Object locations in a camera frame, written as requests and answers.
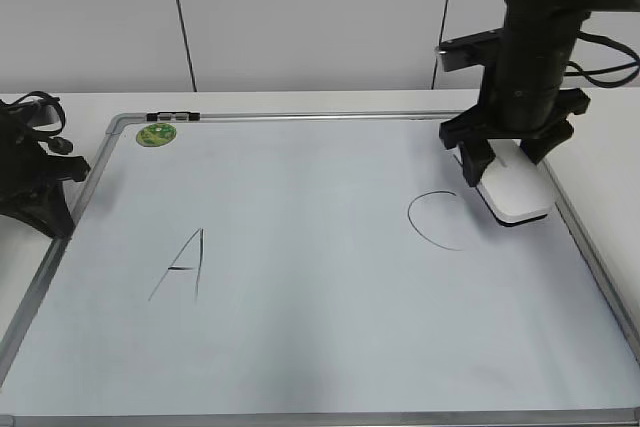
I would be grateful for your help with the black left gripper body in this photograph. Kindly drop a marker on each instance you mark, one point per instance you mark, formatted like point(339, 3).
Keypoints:
point(33, 152)

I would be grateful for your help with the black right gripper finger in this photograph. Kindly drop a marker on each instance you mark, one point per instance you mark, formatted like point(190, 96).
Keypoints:
point(476, 156)
point(537, 149)

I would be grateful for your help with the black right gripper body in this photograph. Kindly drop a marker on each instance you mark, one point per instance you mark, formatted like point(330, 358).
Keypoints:
point(520, 118)

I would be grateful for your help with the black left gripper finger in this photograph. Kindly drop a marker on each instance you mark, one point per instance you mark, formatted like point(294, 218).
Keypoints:
point(44, 209)

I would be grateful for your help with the white whiteboard eraser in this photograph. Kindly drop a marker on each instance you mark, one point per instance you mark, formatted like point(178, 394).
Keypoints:
point(514, 189)

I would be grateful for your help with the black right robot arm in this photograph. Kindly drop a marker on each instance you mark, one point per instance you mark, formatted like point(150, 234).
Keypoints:
point(524, 63)

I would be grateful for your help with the round green magnet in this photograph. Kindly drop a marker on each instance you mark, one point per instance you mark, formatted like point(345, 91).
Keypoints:
point(156, 135)

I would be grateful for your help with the black silver board clip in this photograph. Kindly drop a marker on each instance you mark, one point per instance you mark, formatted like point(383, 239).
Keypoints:
point(172, 116)

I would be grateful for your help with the white framed whiteboard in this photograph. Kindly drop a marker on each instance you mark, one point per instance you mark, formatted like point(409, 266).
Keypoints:
point(328, 269)

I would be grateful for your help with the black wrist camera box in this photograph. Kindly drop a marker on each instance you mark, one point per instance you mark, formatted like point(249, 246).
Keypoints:
point(468, 51)

